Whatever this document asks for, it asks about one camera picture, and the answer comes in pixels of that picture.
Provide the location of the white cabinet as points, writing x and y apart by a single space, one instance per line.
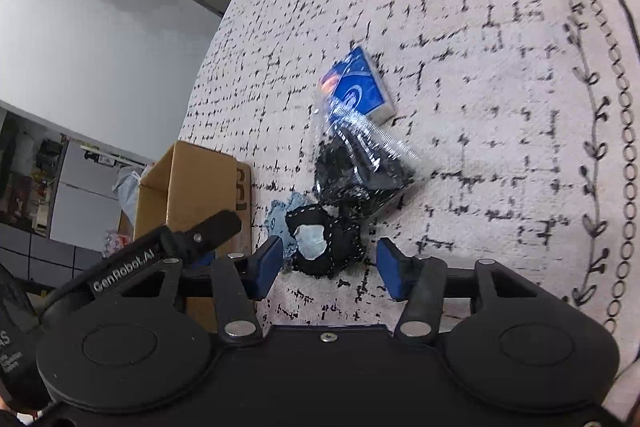
60 197

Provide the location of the red patterned bag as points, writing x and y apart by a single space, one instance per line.
116 242

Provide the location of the white plastic bags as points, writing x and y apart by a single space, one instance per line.
127 192

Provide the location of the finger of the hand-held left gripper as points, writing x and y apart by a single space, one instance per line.
210 229

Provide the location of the blue card box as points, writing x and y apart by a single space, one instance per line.
365 87

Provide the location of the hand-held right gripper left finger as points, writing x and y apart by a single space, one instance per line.
267 267

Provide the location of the black-and-white patterned bedsheet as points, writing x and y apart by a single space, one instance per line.
475 57

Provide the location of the brown cardboard box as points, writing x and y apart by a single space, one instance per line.
195 192

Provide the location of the black plush toy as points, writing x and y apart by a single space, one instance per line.
330 247

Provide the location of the small blue-grey plush toy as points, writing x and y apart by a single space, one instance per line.
280 217

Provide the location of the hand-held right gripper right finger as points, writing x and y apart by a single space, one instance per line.
395 269

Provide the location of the clear bag of black items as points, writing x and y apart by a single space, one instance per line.
360 167

